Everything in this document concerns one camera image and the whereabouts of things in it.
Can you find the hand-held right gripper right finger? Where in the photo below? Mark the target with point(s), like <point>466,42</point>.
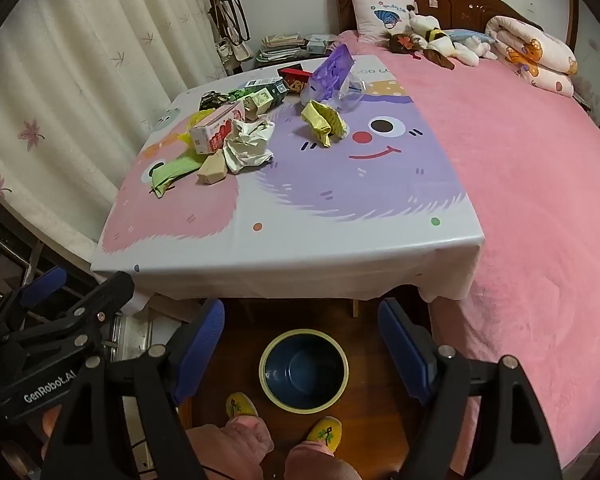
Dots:
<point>405,350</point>

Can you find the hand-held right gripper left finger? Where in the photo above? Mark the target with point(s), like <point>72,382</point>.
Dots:
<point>200,345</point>

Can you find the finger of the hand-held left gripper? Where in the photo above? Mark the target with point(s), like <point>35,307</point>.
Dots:
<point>42,282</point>
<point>110,292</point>

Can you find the blue trash bin yellow rim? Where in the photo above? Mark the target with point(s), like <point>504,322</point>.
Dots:
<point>305,375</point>

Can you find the dark green and cream carton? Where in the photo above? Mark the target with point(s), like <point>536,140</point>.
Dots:
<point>275,91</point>

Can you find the purple plastic bag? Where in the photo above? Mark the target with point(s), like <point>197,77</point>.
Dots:
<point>330,72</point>

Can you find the yellow slipper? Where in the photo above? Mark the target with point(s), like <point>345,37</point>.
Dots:
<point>322,432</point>
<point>241,405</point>

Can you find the person's left leg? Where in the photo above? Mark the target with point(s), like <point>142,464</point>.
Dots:
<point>230,450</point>

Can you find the person's leg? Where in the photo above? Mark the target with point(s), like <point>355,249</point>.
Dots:
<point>325,465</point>
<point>230,450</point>

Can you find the light green wrapper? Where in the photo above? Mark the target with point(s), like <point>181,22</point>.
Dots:
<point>172,172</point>

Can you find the person's right leg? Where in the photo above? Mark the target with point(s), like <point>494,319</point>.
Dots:
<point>325,465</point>

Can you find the small beige packet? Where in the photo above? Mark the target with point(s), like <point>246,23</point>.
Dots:
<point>212,170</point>

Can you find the cartoon printed tablecloth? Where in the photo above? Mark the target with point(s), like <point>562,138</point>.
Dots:
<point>330,200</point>

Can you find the yellow plastic bag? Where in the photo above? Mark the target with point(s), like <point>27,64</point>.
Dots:
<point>192,125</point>

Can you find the pink bed blanket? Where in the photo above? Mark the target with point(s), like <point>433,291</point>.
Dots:
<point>530,210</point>

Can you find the pink and white carton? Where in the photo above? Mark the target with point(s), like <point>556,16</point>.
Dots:
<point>217,127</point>

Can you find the crumpled white paper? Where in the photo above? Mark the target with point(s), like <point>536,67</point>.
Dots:
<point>250,147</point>

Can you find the dark patterned wrapper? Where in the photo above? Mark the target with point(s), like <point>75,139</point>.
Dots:
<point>212,100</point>

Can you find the cream floral curtain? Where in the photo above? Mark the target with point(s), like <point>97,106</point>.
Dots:
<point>80,60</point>

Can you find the green crumpled wrapper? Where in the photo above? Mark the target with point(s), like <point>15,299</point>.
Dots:
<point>239,94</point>

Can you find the yellow crumpled wrapper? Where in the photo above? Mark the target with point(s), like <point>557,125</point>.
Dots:
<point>322,120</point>

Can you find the clear plastic bag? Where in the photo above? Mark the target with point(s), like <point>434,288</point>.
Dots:
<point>352,95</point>

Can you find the white bag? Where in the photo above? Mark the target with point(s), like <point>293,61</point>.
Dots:
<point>232,51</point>

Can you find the red box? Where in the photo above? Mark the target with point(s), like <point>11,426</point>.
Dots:
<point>294,77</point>

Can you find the stack of books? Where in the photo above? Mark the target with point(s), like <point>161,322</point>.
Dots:
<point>280,47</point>

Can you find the dark-haired doll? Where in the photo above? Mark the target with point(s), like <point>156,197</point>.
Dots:
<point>400,42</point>

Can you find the small white plush toy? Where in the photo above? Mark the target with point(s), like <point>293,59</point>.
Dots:
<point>482,49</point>

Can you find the tissue box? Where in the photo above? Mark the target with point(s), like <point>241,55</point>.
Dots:
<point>320,44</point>

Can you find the plush toys pile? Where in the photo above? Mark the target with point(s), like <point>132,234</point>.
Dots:
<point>430,30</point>

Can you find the light blue plush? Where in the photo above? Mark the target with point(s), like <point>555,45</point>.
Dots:
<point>467,35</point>

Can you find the rolled cartoon quilt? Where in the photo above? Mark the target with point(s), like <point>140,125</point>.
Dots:
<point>530,52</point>

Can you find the white cartoon pillow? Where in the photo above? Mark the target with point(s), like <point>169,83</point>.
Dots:
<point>375,15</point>

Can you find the wooden headboard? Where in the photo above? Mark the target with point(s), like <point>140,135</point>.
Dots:
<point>460,2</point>

